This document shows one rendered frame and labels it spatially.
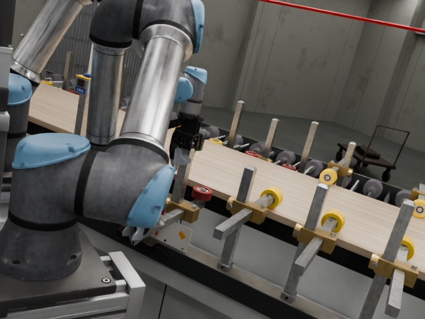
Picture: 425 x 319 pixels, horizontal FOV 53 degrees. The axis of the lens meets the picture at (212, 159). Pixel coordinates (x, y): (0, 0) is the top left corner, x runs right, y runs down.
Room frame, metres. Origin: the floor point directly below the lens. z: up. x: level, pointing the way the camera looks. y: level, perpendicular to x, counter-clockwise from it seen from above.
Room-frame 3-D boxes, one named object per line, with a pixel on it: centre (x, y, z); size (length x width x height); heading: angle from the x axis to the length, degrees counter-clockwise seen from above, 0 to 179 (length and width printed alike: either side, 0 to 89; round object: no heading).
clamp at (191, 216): (1.52, 0.07, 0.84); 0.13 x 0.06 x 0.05; 67
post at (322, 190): (1.32, -0.37, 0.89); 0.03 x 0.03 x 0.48; 67
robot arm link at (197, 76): (1.44, 0.12, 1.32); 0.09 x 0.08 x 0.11; 115
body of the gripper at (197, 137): (1.44, 0.11, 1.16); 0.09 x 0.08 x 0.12; 66
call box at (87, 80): (1.72, 0.56, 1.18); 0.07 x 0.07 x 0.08; 67
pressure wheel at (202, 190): (1.62, 0.01, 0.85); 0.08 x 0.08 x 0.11
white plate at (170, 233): (1.51, 0.13, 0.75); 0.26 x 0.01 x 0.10; 67
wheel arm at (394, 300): (1.19, -0.62, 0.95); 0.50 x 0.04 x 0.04; 157
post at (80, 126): (1.72, 0.56, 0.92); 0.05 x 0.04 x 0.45; 67
